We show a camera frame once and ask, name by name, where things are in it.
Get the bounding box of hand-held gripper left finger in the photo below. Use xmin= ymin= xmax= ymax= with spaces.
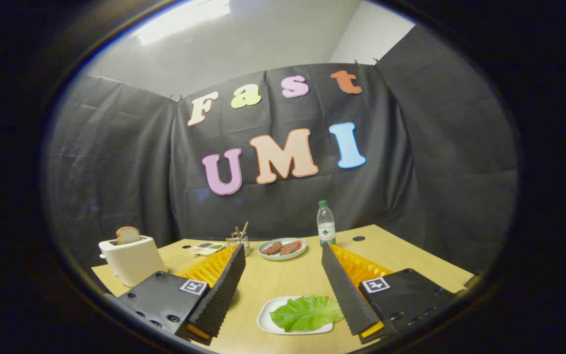
xmin=104 ymin=243 xmax=247 ymax=346

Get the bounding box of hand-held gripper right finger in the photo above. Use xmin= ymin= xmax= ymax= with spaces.
xmin=321 ymin=242 xmax=460 ymax=345

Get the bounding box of green lettuce leaf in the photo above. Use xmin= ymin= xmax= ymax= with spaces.
xmin=269 ymin=295 xmax=345 ymax=332

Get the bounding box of toasted bread slice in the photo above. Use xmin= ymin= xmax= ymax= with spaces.
xmin=116 ymin=227 xmax=141 ymax=245

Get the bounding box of white divided condiment dish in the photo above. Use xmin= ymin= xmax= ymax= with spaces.
xmin=189 ymin=242 xmax=226 ymax=256

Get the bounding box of white rectangular plate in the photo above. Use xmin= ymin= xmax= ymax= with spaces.
xmin=257 ymin=296 xmax=335 ymax=336

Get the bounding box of clear water bottle green cap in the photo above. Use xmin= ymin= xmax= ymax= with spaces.
xmin=317 ymin=200 xmax=337 ymax=247

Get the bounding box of pale green round plate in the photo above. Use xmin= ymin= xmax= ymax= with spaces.
xmin=258 ymin=238 xmax=308 ymax=261

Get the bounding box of white toaster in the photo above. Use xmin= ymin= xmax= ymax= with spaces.
xmin=98 ymin=236 xmax=168 ymax=288

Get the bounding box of black backdrop cloth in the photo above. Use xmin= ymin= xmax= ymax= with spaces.
xmin=47 ymin=25 xmax=518 ymax=276

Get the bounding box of wire mesh utensil holder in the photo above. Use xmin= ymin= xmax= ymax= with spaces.
xmin=226 ymin=236 xmax=251 ymax=256

